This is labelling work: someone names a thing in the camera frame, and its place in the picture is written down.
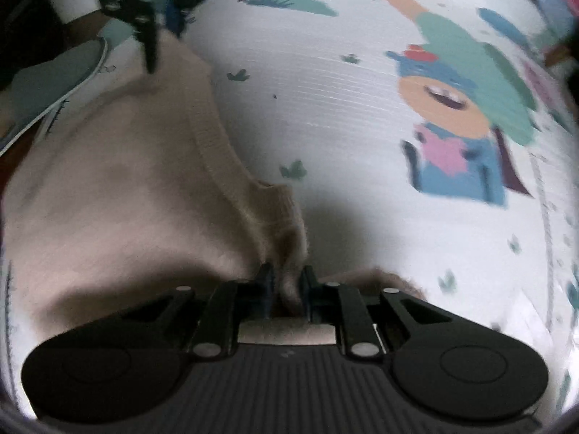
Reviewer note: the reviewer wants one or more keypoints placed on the cartoon print play mat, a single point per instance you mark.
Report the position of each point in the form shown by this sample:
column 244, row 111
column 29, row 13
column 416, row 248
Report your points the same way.
column 450, row 142

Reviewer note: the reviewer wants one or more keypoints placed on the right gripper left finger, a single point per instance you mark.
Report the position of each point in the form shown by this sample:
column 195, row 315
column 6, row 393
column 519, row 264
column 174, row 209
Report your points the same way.
column 218, row 316

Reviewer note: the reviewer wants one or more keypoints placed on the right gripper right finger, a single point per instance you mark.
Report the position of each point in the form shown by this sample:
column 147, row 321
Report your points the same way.
column 342, row 307

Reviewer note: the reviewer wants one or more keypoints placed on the pink knit sweater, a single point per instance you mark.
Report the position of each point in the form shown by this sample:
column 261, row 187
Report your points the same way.
column 142, row 192

